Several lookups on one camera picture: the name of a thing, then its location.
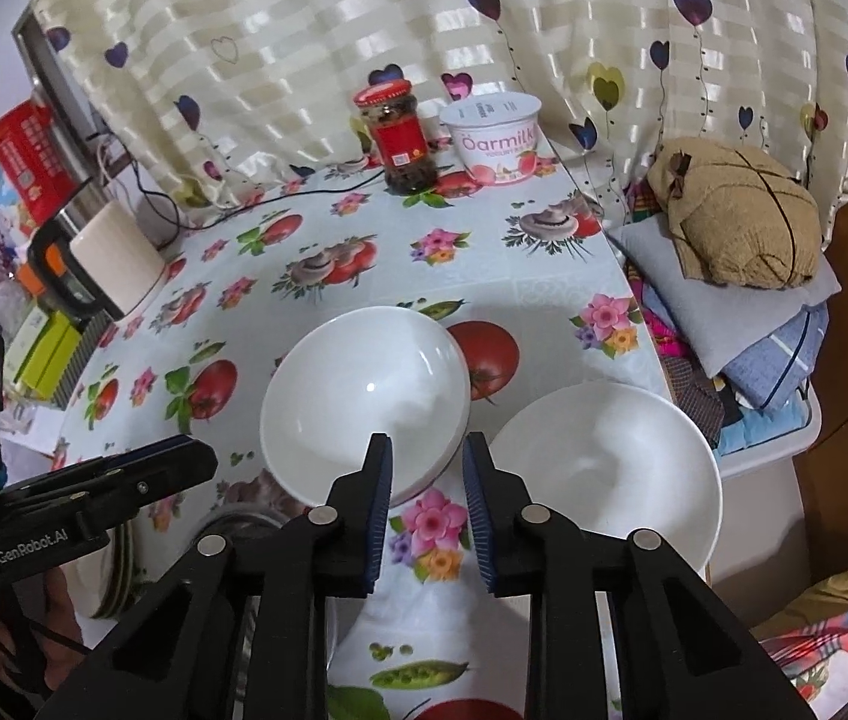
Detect stainless steel bowl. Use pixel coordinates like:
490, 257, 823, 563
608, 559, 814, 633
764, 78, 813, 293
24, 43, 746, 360
189, 500, 339, 676

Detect white bowl blue rim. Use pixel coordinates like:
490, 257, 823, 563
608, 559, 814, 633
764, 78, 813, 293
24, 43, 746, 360
259, 305, 471, 505

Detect beige plate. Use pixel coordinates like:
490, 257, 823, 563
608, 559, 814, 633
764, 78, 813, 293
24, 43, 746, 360
65, 522, 136, 619

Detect person's left hand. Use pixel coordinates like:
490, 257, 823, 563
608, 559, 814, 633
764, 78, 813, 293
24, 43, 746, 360
0, 567, 83, 691

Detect lime green box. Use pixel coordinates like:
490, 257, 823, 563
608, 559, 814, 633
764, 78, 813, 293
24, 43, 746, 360
8, 312, 80, 401

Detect striped black white tray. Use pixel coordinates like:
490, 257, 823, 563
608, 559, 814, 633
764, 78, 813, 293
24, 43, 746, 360
51, 314, 115, 410

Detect white flat box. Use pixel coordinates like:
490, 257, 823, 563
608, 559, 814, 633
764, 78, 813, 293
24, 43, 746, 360
4, 304, 49, 383

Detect white electric kettle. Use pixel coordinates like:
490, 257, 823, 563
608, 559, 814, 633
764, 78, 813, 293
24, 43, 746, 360
26, 182, 165, 320

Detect folded blue grey cloths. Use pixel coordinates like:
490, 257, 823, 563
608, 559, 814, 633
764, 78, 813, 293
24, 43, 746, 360
609, 216, 840, 455

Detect red snack package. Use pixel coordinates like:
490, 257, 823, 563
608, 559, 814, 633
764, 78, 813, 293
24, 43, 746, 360
0, 99, 79, 239

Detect floral fruit tablecloth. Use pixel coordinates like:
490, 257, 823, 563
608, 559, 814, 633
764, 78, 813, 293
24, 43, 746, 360
53, 148, 668, 718

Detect heart pattern curtain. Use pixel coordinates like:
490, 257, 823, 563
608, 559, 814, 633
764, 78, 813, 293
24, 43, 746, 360
30, 0, 848, 224

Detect burlap brown cushion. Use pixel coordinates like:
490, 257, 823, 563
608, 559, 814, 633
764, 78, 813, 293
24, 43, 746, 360
647, 137, 822, 289

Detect red lid sauce jar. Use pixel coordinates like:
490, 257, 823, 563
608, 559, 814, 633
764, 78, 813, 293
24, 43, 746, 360
353, 78, 438, 195

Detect white yogurt tub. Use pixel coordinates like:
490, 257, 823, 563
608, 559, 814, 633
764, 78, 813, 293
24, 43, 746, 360
440, 91, 543, 187

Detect black power cable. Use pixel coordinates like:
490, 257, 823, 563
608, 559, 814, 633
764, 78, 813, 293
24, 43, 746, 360
91, 130, 388, 249

